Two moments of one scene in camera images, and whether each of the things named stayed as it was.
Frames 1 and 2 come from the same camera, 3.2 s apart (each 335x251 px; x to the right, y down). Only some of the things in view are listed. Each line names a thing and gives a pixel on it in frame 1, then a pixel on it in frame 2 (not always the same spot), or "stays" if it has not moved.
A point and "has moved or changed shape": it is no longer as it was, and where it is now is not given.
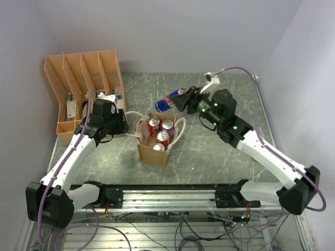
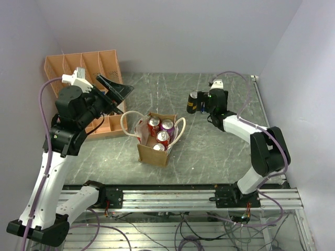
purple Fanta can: (167, 125) stays
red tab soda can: (165, 104) has moved or changed shape
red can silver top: (163, 136) stays
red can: (153, 124) stays
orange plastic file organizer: (70, 77) stays
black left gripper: (122, 126) -> (116, 91)
